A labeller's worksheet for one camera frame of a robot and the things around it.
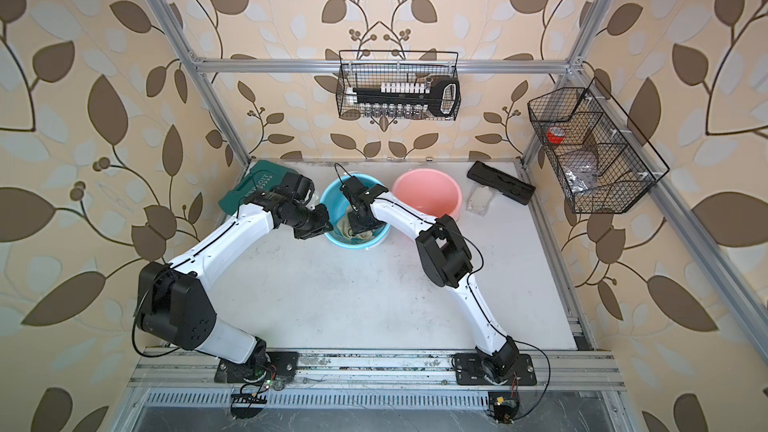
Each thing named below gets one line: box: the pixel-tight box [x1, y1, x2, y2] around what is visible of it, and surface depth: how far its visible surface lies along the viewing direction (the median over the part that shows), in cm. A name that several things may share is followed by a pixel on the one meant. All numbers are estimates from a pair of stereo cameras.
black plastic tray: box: [467, 160, 536, 205], surface depth 114 cm
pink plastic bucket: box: [391, 168, 463, 221], surface depth 93 cm
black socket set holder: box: [346, 78, 460, 119], surface depth 86 cm
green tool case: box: [218, 160, 298, 215], surface depth 110 cm
